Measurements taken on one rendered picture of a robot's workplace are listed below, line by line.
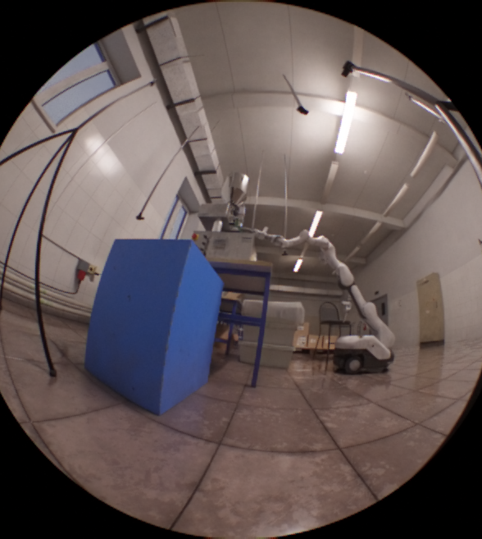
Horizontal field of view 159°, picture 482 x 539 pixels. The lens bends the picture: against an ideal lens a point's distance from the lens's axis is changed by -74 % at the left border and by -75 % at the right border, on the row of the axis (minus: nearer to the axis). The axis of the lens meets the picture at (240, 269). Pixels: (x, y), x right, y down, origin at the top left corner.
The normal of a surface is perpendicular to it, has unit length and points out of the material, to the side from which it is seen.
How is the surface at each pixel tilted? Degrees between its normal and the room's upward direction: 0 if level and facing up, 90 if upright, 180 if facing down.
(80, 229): 90
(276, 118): 180
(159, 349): 90
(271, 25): 180
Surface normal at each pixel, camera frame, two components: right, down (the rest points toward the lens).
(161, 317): -0.13, -0.36
